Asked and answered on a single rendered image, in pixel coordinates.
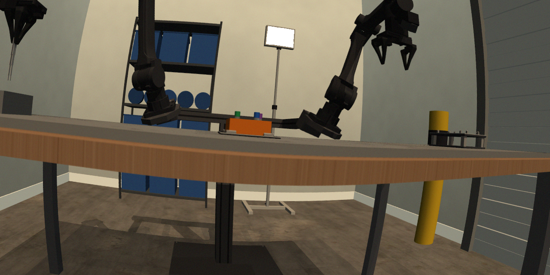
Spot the beige perforated plate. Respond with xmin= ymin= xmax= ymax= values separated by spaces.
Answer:
xmin=0 ymin=113 xmax=550 ymax=158

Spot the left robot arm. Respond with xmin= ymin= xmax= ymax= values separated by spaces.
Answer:
xmin=308 ymin=0 xmax=419 ymax=134

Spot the grey slotted rack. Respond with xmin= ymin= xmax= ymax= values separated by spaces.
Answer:
xmin=0 ymin=90 xmax=33 ymax=116

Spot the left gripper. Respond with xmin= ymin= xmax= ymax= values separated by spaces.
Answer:
xmin=371 ymin=23 xmax=417 ymax=70

